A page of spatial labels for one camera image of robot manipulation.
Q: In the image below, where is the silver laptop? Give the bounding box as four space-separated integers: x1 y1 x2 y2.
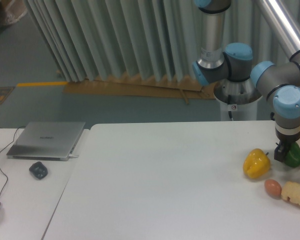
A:
6 121 85 161

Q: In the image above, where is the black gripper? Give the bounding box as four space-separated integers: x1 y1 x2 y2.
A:
274 127 300 162

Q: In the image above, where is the beige bread piece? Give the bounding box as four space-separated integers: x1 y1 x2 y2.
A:
281 181 300 206

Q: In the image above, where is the brown cardboard sheet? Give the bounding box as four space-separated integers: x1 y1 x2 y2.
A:
63 80 215 104

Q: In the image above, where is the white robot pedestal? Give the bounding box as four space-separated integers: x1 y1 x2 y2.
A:
213 79 262 121

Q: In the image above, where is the brown egg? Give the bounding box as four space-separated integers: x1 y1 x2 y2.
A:
264 179 282 198

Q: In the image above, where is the yellow bell pepper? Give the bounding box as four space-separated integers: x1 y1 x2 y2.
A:
242 148 271 179

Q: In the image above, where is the pale green folding curtain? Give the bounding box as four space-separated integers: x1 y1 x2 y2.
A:
23 0 300 83

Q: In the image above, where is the green bell pepper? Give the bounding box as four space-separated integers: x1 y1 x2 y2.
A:
284 142 300 168

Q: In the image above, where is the black cable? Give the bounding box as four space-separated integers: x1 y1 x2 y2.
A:
0 125 27 203

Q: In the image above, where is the white usb plug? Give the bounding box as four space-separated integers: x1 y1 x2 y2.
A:
68 154 79 159

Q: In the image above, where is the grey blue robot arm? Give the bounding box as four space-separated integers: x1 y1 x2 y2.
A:
192 0 300 163

